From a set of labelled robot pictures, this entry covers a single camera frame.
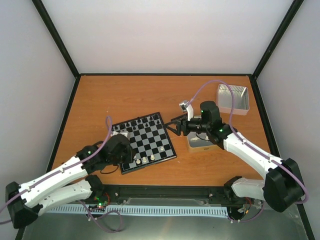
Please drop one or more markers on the green lit circuit board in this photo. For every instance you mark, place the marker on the green lit circuit board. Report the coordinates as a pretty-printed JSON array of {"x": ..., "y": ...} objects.
[{"x": 102, "y": 201}]

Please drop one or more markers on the light blue cable duct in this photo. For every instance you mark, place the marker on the light blue cable duct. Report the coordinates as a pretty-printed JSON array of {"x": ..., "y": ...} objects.
[{"x": 143, "y": 210}]

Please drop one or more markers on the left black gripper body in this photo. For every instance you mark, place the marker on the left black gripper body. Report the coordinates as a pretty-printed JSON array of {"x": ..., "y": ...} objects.
[{"x": 117, "y": 159}]

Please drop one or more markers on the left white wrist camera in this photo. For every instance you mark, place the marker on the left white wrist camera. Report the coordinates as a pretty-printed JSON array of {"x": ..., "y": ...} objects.
[{"x": 124, "y": 133}]

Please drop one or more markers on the black aluminium frame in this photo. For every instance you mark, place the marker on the black aluminium frame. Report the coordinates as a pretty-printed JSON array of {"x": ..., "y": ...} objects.
[{"x": 287, "y": 19}]

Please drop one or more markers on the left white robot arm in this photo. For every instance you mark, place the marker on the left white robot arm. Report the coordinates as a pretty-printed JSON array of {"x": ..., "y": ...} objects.
[{"x": 72, "y": 181}]

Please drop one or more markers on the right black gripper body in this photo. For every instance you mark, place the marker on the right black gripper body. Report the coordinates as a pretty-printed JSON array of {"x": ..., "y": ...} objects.
[{"x": 203, "y": 128}]

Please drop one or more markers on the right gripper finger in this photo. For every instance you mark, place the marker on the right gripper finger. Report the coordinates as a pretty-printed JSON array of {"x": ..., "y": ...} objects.
[
  {"x": 180, "y": 118},
  {"x": 174, "y": 128}
]

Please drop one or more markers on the gold metal tin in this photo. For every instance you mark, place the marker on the gold metal tin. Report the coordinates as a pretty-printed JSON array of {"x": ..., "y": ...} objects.
[{"x": 197, "y": 139}]

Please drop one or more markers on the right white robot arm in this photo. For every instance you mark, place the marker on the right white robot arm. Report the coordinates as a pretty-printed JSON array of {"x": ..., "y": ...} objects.
[{"x": 281, "y": 184}]

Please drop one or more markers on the black and silver chessboard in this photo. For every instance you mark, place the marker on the black and silver chessboard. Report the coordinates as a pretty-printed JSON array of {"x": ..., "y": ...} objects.
[{"x": 145, "y": 143}]

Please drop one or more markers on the black chess piece set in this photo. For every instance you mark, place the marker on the black chess piece set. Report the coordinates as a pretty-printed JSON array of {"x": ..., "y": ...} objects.
[{"x": 152, "y": 121}]

